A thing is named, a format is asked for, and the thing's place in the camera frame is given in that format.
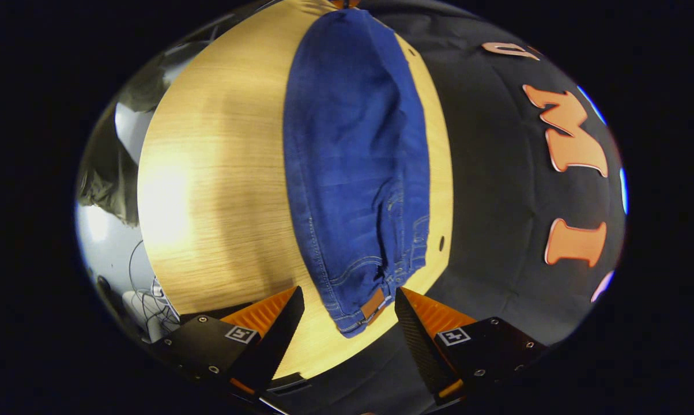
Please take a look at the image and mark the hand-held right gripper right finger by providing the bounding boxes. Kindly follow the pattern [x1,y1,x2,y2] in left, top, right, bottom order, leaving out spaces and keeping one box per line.
[394,287,549,407]

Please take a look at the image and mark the thin dark cables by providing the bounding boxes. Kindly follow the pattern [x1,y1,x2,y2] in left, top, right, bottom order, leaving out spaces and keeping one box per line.
[128,240,180,342]

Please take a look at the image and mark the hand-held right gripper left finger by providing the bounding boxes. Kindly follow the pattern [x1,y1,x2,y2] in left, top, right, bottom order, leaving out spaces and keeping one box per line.
[151,285,305,398]

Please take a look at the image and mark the blue jeans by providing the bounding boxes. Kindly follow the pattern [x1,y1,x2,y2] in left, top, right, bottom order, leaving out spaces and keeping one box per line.
[282,7,431,339]

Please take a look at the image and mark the black backdrop cloth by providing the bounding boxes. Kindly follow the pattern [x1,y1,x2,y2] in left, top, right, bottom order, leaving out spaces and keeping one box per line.
[278,0,629,415]

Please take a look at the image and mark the grey crumpled cloth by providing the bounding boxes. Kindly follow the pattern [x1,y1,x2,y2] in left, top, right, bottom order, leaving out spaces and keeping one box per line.
[76,58,143,227]

